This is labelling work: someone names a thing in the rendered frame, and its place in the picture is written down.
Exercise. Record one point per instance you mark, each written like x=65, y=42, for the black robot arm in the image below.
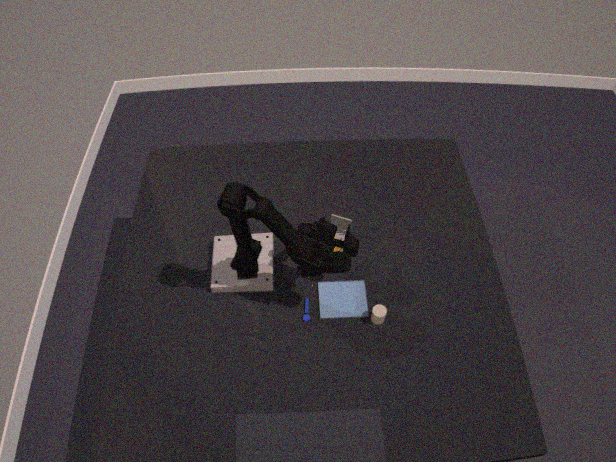
x=299, y=246

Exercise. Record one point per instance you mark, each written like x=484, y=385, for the light blue flat mat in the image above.
x=342, y=299

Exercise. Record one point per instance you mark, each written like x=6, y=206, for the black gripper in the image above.
x=350, y=244

